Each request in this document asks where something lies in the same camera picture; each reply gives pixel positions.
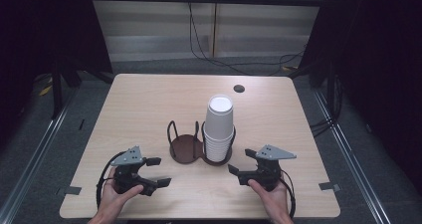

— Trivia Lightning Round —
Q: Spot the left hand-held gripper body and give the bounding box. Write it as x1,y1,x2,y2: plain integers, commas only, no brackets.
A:
109,145,149,196

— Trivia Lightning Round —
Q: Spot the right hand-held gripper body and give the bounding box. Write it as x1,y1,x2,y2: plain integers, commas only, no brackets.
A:
247,144,298,192

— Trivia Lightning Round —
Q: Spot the dark brown wire cup holder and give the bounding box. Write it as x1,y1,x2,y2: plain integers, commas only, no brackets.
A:
166,119,238,167

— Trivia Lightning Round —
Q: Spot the stack of white paper cups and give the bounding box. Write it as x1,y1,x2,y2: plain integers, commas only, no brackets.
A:
202,94,236,163

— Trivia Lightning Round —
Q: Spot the person's left hand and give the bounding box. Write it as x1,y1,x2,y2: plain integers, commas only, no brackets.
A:
96,167,144,222

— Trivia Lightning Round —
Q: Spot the person's right hand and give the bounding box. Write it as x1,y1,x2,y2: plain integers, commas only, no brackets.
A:
247,178,291,222

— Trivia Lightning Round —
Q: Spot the grey tape strip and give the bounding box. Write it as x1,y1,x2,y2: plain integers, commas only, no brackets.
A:
55,185,83,196
318,181,341,192

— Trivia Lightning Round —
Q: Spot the black metal stand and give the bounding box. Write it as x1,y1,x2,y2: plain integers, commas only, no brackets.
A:
49,62,65,120

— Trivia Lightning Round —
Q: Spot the yellow floor object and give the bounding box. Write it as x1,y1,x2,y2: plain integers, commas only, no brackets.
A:
37,77,54,98

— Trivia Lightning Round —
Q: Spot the black curtain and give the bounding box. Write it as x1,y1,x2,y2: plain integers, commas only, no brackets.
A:
298,0,422,195
0,0,114,148

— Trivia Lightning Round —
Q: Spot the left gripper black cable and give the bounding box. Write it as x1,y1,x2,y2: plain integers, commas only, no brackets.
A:
96,150,127,209

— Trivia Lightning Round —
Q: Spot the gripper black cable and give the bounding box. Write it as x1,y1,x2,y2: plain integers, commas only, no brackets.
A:
96,150,127,209
280,168,298,220

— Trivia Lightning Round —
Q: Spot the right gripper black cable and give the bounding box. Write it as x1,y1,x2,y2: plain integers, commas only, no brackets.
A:
280,168,298,220

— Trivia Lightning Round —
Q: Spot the bundle of black floor cables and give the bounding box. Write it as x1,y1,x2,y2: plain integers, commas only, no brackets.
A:
309,74,344,139

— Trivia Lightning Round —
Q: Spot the metal floor rail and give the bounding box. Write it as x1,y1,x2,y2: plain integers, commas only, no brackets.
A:
312,88,394,224
0,91,79,224

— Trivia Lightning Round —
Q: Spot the black wall cable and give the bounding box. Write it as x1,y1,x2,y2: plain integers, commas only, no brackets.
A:
186,0,307,77

